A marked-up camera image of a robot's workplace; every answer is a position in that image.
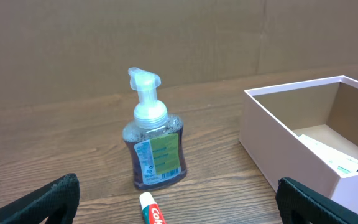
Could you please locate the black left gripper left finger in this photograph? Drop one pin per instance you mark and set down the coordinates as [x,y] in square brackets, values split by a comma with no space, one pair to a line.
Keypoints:
[56,202]

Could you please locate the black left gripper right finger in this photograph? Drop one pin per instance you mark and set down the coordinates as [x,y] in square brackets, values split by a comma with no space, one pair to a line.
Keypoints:
[299,204]

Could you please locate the green white floss packet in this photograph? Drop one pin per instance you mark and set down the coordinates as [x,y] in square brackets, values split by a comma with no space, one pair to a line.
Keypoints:
[337,160]

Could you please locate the red green toothpaste tube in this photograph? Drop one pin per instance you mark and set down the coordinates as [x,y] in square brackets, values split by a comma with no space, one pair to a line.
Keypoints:
[150,209]

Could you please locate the white cardboard box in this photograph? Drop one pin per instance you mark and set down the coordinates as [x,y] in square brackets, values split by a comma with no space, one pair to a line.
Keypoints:
[326,110]

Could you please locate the clear soap pump bottle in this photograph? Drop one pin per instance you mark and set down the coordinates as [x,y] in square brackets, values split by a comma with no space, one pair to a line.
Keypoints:
[154,137]

